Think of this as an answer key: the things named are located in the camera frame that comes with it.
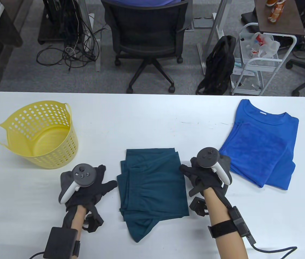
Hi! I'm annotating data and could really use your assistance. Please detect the person's right hand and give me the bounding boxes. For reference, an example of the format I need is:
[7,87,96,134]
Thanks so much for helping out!
[179,157,223,197]

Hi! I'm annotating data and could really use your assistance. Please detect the person's left hand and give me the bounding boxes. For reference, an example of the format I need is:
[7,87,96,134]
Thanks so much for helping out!
[61,165,118,213]

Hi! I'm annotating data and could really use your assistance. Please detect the dark green cloth clothes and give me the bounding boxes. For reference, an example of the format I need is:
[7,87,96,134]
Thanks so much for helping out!
[117,148,190,243]

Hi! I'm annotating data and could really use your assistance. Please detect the blue cloth clothes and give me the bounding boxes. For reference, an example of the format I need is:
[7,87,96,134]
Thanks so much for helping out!
[219,123,290,188]

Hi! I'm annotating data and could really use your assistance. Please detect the yellow perforated laundry basket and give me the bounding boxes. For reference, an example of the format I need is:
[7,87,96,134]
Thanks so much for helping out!
[0,100,79,170]

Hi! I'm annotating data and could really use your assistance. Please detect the blue t-shirt clothes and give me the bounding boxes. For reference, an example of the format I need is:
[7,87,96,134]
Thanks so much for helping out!
[219,99,299,191]

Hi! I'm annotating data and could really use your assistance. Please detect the black forearm sensor box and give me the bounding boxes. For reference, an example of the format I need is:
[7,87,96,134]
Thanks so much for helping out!
[208,206,256,244]
[44,227,81,259]

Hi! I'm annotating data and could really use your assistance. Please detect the person's right forearm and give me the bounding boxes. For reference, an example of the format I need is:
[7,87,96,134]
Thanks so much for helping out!
[204,186,249,259]

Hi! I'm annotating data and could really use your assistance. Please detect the grey tracking controller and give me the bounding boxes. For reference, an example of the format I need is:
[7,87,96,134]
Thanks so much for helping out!
[59,164,97,205]
[196,147,232,193]

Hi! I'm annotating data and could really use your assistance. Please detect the black backpack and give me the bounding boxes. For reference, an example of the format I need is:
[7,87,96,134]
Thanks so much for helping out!
[196,35,236,95]

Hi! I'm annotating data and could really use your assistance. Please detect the white utility cart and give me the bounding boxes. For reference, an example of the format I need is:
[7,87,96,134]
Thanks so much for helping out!
[231,23,297,96]

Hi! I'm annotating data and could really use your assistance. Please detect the grey metal desk leg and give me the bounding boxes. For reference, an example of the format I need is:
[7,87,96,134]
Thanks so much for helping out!
[84,0,101,72]
[197,0,228,74]

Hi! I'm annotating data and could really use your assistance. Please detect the white plastic bag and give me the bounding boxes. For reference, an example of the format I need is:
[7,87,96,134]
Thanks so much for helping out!
[246,32,280,58]

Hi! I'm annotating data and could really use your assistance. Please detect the grey floor socket box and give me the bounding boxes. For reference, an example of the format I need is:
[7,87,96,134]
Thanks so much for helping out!
[193,18,214,29]

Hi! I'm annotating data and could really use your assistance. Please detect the black mesh office chair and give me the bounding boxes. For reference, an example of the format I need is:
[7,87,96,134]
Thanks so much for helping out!
[100,0,194,94]

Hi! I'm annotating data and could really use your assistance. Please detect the black flat stand base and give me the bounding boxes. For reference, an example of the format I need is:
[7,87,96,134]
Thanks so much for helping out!
[241,12,259,24]

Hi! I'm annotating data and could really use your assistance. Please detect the black computer cabinet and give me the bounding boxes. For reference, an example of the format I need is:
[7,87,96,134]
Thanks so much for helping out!
[38,0,85,45]

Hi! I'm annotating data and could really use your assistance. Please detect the brown side table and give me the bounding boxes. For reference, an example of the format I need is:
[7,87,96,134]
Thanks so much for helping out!
[254,0,305,36]

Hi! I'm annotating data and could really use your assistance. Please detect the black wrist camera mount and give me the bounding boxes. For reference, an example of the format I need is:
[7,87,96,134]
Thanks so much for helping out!
[189,197,209,216]
[82,208,104,233]

